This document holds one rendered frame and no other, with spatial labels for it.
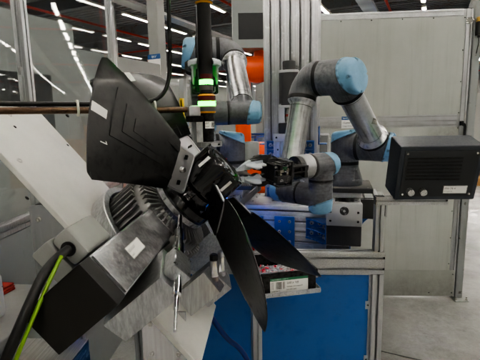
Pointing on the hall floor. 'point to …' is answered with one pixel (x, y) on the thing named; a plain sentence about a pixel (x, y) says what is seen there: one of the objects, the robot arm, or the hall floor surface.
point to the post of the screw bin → (256, 338)
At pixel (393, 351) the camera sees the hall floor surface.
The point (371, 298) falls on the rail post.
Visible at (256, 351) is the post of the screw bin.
